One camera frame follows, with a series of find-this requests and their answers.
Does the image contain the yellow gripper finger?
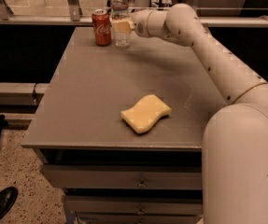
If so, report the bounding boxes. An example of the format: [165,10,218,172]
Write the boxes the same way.
[112,19,134,34]

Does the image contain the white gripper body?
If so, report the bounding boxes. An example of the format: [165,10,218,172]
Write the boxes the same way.
[131,9,171,37]

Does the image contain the clear plastic water bottle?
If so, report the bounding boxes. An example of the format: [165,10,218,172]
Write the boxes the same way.
[110,0,130,48]

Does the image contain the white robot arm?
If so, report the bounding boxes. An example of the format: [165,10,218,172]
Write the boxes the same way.
[112,4,268,224]

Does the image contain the red Coca-Cola can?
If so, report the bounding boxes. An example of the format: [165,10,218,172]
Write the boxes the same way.
[92,9,111,46]

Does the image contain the yellow sponge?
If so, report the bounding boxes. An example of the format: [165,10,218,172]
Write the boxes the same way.
[120,94,172,134]

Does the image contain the metal railing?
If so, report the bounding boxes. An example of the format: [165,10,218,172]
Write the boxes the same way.
[0,0,268,27]

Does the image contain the grey drawer cabinet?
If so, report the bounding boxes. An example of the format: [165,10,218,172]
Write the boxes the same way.
[22,28,225,224]

